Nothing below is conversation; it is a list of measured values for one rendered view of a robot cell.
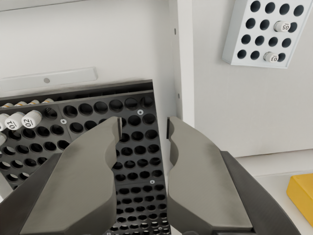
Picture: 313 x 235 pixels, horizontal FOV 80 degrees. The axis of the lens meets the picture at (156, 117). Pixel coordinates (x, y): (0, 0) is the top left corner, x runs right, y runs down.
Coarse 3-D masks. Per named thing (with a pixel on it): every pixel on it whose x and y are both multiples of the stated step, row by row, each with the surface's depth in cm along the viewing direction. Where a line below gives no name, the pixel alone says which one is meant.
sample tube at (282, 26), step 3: (279, 21) 24; (282, 21) 23; (285, 21) 23; (288, 21) 23; (276, 24) 24; (279, 24) 23; (282, 24) 23; (285, 24) 23; (288, 24) 23; (273, 27) 25; (276, 27) 24; (279, 27) 23; (282, 27) 23; (285, 27) 23; (288, 27) 23; (276, 30) 24; (279, 30) 24; (282, 30) 23; (285, 30) 23
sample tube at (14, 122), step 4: (36, 100) 20; (28, 104) 19; (16, 112) 17; (20, 112) 17; (12, 116) 17; (16, 116) 17; (20, 116) 17; (8, 120) 16; (12, 120) 16; (16, 120) 16; (20, 120) 17; (8, 124) 16; (12, 124) 16; (16, 124) 16; (20, 124) 17; (12, 128) 17; (16, 128) 17
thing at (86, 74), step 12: (48, 72) 21; (60, 72) 21; (72, 72) 21; (84, 72) 21; (96, 72) 22; (0, 84) 21; (12, 84) 21; (24, 84) 21; (36, 84) 21; (48, 84) 21; (60, 84) 22
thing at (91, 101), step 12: (108, 96) 17; (120, 96) 17; (132, 96) 17; (144, 96) 17; (0, 108) 18; (12, 108) 17; (24, 108) 17; (36, 108) 17; (60, 108) 17; (96, 108) 18; (108, 108) 17; (120, 108) 18; (132, 108) 18; (144, 108) 18; (48, 120) 18; (60, 120) 18
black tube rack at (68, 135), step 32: (32, 96) 20; (64, 96) 20; (96, 96) 20; (32, 128) 18; (64, 128) 18; (128, 128) 19; (0, 160) 20; (32, 160) 24; (128, 160) 24; (160, 160) 21; (128, 192) 23; (160, 192) 23; (128, 224) 26; (160, 224) 26
